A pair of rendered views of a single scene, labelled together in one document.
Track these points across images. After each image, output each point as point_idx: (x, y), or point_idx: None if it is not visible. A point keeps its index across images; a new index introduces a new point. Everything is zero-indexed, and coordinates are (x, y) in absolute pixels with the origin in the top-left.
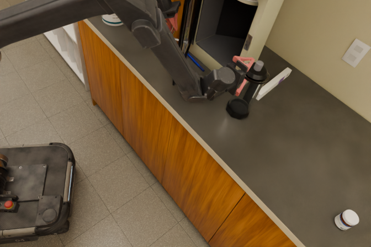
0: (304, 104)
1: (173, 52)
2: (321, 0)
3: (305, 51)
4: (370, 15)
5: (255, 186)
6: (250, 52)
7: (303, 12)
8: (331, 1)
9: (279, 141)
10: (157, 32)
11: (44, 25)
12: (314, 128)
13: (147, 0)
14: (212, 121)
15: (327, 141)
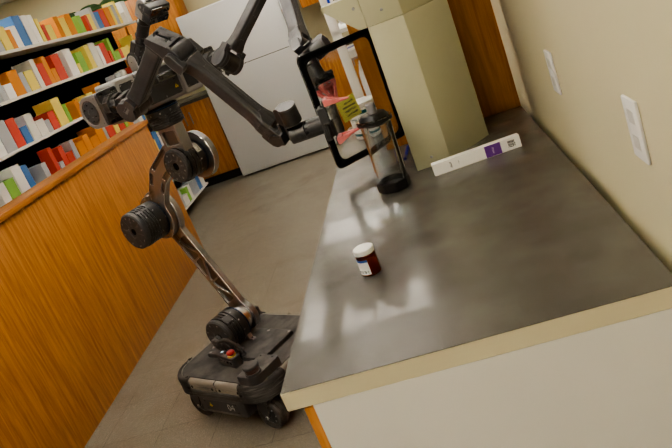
0: (498, 172)
1: (211, 80)
2: (523, 19)
3: (550, 104)
4: (533, 9)
5: (325, 243)
6: (400, 105)
7: (528, 46)
8: (524, 14)
9: (405, 209)
10: (182, 61)
11: (144, 74)
12: (475, 194)
13: (177, 43)
14: (355, 198)
15: (472, 205)
